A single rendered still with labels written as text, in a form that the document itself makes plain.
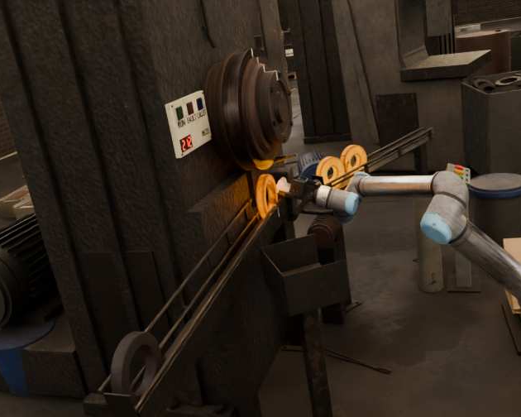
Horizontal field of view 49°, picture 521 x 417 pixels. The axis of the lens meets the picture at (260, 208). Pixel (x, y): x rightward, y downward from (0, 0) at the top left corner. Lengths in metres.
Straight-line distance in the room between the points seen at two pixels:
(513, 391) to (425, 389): 0.31
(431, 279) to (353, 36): 2.49
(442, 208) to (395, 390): 0.77
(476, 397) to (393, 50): 3.12
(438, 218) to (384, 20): 2.99
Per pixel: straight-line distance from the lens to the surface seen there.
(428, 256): 2.98
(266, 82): 2.16
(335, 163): 2.73
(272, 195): 2.43
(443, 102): 4.77
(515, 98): 4.16
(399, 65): 4.83
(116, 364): 1.45
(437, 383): 2.45
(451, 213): 2.06
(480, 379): 2.48
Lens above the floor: 1.46
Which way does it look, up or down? 18 degrees down
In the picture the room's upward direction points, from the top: 9 degrees counter-clockwise
